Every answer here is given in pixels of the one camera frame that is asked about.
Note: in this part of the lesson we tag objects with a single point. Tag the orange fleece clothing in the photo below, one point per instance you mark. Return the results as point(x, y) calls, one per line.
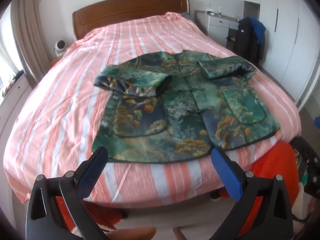
point(270, 165)

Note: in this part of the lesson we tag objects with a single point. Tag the white wardrobe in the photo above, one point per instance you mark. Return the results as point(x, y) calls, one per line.
point(287, 42)

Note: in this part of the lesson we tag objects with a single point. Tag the pink striped bedsheet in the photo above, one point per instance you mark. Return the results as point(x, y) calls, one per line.
point(75, 105)

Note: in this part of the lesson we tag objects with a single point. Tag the small white fan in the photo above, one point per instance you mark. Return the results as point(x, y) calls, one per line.
point(60, 47)

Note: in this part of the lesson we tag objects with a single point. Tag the wooden nightstand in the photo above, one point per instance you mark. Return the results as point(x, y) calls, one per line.
point(55, 61)

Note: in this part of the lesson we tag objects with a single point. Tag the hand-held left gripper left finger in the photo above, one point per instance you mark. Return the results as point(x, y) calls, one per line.
point(92, 172)

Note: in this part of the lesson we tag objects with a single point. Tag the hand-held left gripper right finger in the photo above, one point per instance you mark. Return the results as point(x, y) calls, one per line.
point(227, 175)

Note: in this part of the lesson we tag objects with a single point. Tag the grey pillow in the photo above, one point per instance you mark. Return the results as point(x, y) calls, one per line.
point(187, 16)

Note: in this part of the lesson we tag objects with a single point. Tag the chair with dark clothes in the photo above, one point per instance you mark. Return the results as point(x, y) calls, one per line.
point(246, 40)

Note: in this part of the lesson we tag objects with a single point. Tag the white window cabinet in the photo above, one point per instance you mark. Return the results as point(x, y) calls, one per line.
point(15, 100)

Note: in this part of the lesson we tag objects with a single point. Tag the wooden headboard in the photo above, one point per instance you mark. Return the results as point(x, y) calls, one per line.
point(125, 12)

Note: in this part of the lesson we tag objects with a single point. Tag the white desk with drawers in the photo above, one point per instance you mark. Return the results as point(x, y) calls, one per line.
point(217, 22)

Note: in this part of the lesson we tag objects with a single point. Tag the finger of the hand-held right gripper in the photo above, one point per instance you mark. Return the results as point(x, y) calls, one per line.
point(317, 123)
point(306, 155)

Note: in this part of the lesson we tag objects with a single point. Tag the green printed padded jacket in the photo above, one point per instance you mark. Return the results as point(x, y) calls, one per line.
point(175, 110)

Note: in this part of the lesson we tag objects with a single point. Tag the blue hanging garment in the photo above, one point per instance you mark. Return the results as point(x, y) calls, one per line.
point(258, 28)

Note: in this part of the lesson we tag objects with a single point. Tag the window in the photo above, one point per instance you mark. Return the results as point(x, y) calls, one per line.
point(7, 55)

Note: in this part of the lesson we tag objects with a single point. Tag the beige curtain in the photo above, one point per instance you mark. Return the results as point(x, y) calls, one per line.
point(27, 30)

